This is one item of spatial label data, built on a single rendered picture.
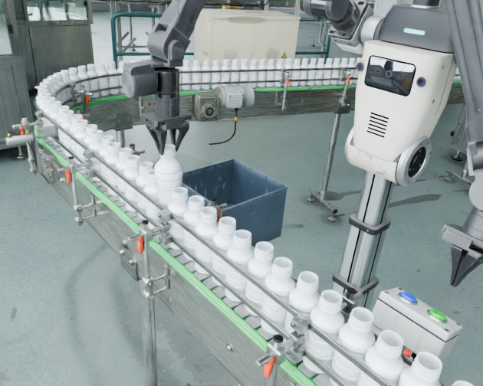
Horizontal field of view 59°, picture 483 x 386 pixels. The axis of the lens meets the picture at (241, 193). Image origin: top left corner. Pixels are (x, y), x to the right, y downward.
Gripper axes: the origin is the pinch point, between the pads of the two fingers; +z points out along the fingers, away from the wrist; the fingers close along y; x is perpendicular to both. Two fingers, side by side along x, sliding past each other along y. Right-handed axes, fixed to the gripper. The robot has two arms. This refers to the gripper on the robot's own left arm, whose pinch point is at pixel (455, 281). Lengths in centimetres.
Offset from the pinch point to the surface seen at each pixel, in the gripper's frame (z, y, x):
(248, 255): 12.2, -33.6, -16.7
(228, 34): -68, -365, 235
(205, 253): 19, -46, -16
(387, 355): 11.0, 0.5, -18.7
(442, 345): 10.4, 3.6, -3.5
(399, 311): 9.4, -5.5, -3.5
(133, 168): 11, -82, -18
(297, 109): -18, -161, 141
